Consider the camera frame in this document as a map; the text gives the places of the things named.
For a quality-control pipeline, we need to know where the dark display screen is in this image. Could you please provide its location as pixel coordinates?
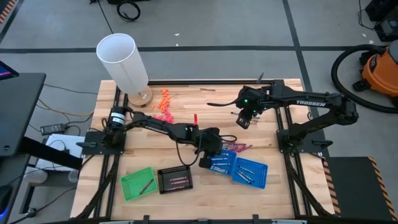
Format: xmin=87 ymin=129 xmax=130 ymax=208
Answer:
xmin=0 ymin=60 xmax=19 ymax=81

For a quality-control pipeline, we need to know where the black side desk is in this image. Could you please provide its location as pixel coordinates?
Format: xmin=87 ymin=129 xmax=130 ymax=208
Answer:
xmin=0 ymin=72 xmax=84 ymax=224

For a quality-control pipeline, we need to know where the black power adapter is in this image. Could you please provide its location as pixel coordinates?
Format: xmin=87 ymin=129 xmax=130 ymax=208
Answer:
xmin=40 ymin=123 xmax=67 ymax=136

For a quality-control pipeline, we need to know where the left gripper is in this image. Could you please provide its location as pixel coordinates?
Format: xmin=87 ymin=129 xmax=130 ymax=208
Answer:
xmin=190 ymin=126 xmax=224 ymax=170

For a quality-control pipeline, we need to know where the green plastic basket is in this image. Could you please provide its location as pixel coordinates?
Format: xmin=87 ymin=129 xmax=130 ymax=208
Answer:
xmin=120 ymin=167 xmax=159 ymax=202

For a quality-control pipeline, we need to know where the white rounded device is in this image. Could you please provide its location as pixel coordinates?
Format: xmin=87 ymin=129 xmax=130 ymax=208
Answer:
xmin=23 ymin=167 xmax=48 ymax=184

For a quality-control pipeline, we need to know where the dark red crayon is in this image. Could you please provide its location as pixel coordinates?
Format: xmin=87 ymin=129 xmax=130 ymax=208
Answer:
xmin=139 ymin=178 xmax=155 ymax=196

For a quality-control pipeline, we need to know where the orange shop vacuum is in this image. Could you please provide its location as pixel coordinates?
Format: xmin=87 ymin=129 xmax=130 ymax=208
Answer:
xmin=331 ymin=44 xmax=398 ymax=114
xmin=353 ymin=40 xmax=398 ymax=106

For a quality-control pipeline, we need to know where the black right camera cable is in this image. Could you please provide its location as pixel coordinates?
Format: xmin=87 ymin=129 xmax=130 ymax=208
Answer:
xmin=206 ymin=98 xmax=240 ymax=108

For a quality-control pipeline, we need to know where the white box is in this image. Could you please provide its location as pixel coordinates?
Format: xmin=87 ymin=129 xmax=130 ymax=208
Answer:
xmin=35 ymin=133 xmax=86 ymax=172

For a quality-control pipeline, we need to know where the hazard-striped floor strip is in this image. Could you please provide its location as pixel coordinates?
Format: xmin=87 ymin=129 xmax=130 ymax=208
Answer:
xmin=0 ymin=0 xmax=18 ymax=24

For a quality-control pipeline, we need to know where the black hazard-striped mat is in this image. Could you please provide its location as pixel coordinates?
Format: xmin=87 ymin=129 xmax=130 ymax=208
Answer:
xmin=322 ymin=156 xmax=398 ymax=222

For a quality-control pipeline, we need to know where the blue plastic basket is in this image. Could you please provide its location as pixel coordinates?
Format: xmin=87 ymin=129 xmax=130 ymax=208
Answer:
xmin=206 ymin=149 xmax=239 ymax=177
xmin=231 ymin=156 xmax=269 ymax=190

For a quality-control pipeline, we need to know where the black plastic basket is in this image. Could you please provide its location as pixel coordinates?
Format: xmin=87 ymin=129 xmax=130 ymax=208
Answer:
xmin=157 ymin=164 xmax=194 ymax=195

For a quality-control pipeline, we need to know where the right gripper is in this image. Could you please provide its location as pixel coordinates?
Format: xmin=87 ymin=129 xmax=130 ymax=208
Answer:
xmin=236 ymin=101 xmax=261 ymax=129

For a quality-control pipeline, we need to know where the orange cap erasers pile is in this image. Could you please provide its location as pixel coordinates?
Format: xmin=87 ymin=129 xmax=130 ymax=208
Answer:
xmin=157 ymin=88 xmax=173 ymax=113

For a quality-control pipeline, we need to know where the black equipment case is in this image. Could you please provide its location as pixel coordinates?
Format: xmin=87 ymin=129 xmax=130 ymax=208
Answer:
xmin=365 ymin=0 xmax=398 ymax=43

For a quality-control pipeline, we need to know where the black left camera cable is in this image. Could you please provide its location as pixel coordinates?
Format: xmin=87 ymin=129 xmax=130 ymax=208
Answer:
xmin=175 ymin=133 xmax=238 ymax=167

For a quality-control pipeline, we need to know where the white cylinder lamp wooden base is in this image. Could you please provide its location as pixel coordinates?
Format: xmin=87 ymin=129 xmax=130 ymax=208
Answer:
xmin=95 ymin=33 xmax=154 ymax=109

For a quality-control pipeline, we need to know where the coiled black cable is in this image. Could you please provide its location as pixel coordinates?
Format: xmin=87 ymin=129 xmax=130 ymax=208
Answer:
xmin=116 ymin=1 xmax=141 ymax=22

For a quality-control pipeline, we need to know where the black camera cable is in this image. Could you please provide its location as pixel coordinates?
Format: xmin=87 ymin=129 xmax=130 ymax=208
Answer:
xmin=206 ymin=98 xmax=240 ymax=108
xmin=175 ymin=133 xmax=238 ymax=167

